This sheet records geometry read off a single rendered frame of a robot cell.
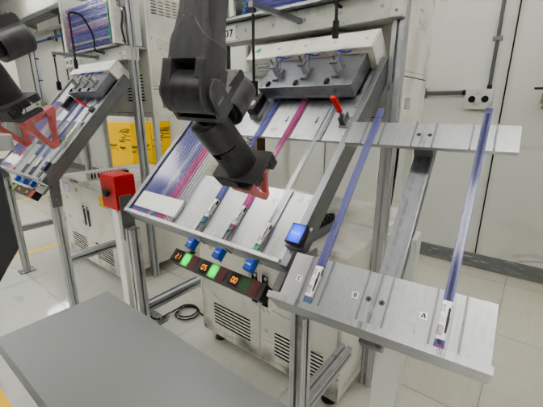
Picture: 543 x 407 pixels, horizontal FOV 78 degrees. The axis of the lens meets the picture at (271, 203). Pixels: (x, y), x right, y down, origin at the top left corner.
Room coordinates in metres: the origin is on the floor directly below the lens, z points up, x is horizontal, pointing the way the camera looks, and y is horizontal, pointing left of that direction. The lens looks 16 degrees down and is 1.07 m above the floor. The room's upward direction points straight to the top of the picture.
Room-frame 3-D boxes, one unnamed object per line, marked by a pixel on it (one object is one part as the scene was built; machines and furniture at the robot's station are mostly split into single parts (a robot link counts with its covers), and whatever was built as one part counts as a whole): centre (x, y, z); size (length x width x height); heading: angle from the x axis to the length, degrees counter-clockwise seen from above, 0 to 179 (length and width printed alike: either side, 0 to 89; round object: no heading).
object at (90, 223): (2.15, 1.09, 0.66); 1.01 x 0.73 x 1.31; 142
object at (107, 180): (1.48, 0.70, 0.39); 0.24 x 0.24 x 0.78; 52
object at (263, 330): (1.41, -0.15, 0.31); 0.70 x 0.65 x 0.62; 52
